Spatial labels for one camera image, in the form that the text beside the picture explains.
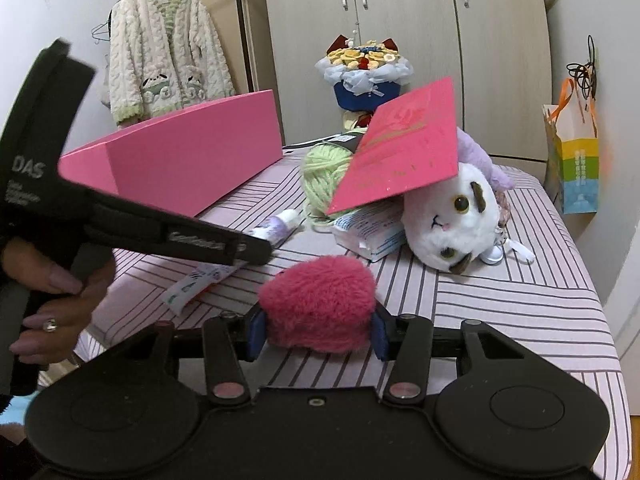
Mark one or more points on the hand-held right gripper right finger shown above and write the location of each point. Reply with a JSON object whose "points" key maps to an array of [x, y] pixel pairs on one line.
{"points": [[380, 334]]}

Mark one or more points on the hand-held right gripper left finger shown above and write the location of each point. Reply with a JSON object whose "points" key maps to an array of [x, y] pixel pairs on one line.
{"points": [[256, 334]]}

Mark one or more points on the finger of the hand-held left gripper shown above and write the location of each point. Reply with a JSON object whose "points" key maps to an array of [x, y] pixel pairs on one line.
{"points": [[200, 240]]}

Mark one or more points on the pink storage box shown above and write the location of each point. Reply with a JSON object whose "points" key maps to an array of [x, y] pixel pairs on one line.
{"points": [[200, 160]]}

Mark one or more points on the white blue tissue packet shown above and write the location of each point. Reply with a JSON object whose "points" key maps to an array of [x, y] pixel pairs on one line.
{"points": [[370, 234]]}

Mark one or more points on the white cat plush toy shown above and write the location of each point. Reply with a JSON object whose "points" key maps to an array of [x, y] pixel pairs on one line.
{"points": [[450, 230]]}

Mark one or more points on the light green yarn ball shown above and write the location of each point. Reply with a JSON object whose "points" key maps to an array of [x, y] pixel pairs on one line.
{"points": [[322, 172]]}

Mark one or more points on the red envelope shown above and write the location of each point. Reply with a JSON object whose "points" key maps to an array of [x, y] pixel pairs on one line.
{"points": [[405, 150]]}

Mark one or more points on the person's left hand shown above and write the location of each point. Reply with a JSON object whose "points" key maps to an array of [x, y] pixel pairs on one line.
{"points": [[60, 330]]}

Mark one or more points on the white purple tube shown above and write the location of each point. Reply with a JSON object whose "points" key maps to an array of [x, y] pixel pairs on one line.
{"points": [[280, 222]]}

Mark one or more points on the striped pink cloth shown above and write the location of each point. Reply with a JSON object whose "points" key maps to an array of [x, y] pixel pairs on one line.
{"points": [[500, 310]]}

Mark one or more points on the black suitcase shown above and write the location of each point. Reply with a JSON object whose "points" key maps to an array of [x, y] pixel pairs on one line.
{"points": [[310, 143]]}

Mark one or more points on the white fluffy cardigan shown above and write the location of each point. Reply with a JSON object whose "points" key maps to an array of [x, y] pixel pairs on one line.
{"points": [[165, 50]]}

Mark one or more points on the cream round box red ribbon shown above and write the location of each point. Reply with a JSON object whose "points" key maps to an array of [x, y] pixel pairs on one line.
{"points": [[352, 119]]}

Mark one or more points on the flower bouquet with blue wrap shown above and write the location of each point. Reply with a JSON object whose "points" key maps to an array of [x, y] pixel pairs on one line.
{"points": [[365, 72]]}

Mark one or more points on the colourful paper gift bag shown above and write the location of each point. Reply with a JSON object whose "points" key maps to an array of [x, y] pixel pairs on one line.
{"points": [[575, 165]]}

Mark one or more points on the beige wardrobe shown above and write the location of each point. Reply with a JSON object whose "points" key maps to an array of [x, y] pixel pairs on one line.
{"points": [[400, 15]]}

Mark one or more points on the white door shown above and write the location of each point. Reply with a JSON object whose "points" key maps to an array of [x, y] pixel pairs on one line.
{"points": [[600, 10]]}

